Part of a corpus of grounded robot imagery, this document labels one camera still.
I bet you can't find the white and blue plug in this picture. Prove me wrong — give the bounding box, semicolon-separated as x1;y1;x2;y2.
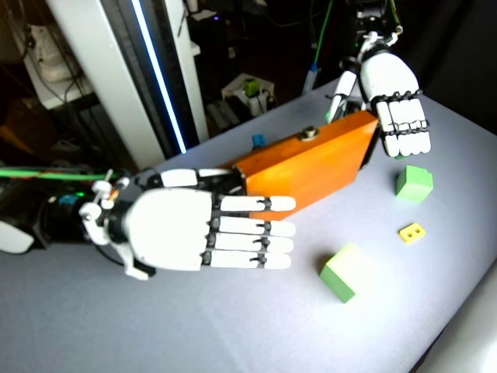
301;65;322;93

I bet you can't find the light green house-shaped block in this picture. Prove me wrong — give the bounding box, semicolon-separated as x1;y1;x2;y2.
394;164;434;204

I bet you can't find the white column with blue light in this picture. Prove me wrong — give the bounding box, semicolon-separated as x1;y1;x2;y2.
45;0;209;172

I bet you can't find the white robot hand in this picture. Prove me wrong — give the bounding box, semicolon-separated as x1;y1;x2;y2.
122;167;298;273
325;52;433;159

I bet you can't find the small yellow two-hole block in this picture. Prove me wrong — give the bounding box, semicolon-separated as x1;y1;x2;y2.
398;221;427;245

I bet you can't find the wooden box with black handles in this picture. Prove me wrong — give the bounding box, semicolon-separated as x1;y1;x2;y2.
221;110;381;221

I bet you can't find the white device with green part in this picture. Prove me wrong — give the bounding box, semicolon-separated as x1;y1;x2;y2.
221;72;279;117

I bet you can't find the green cable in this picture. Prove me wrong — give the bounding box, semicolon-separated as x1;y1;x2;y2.
312;0;335;67

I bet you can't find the large light green cube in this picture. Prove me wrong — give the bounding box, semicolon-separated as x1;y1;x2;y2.
318;242;384;304

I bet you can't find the dark and white sneaker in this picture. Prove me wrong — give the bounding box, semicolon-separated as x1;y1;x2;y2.
49;138;85;155

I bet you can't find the grey table cloth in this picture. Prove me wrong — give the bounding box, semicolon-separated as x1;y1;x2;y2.
0;75;497;373

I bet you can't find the white shoe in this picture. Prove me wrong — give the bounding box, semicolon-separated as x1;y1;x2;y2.
23;23;85;82

